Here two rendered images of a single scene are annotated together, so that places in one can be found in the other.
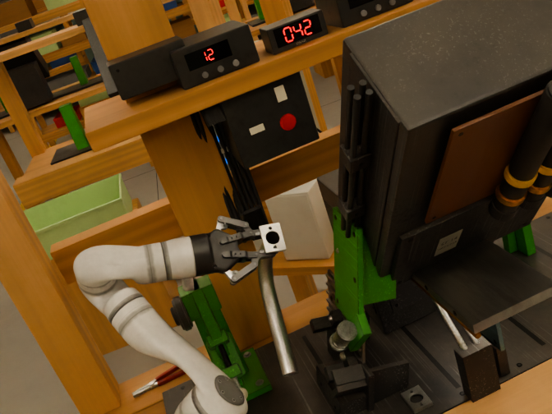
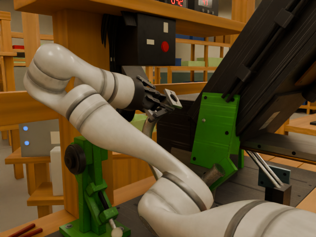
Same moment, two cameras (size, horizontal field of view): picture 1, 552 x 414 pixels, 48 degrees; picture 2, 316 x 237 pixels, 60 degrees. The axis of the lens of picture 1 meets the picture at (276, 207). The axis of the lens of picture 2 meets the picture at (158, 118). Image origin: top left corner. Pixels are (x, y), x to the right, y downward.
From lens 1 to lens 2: 81 cm
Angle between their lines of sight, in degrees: 37
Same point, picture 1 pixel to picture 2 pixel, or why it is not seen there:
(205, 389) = (188, 170)
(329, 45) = (192, 13)
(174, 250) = (121, 76)
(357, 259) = (234, 116)
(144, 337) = (116, 122)
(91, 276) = (61, 61)
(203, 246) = (139, 82)
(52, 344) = not seen: outside the picture
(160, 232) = (42, 111)
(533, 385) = not seen: hidden behind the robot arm
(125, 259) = (86, 65)
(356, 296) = (226, 144)
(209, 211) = not seen: hidden behind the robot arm
